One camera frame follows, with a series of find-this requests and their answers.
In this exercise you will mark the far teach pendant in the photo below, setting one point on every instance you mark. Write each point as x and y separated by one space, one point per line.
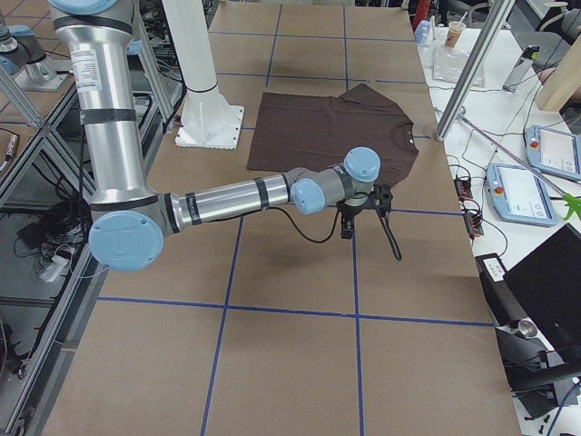
552 151

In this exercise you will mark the teach pendant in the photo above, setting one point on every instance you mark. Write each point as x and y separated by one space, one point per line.
518 196
552 151

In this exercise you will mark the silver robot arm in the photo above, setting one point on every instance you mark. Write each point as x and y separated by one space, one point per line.
130 219

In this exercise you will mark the drink cup with straw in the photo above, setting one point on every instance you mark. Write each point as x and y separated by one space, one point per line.
455 30

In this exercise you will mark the near teach pendant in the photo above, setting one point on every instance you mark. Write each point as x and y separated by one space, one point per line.
518 196

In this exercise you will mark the black laptop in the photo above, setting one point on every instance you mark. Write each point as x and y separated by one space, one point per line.
546 284

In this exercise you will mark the brown t-shirt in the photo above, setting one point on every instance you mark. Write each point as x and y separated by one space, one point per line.
315 132

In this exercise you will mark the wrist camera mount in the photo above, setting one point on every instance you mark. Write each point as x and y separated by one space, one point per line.
380 199

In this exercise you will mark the white column base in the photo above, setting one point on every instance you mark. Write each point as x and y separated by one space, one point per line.
207 120

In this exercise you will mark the aluminium frame post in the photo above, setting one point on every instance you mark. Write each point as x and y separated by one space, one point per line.
497 16

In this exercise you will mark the black monitor stand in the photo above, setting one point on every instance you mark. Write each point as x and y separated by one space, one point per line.
531 368

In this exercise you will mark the orange circuit board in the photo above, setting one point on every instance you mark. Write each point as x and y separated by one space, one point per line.
473 223
463 189

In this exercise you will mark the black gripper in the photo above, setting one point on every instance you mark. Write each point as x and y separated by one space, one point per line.
349 212

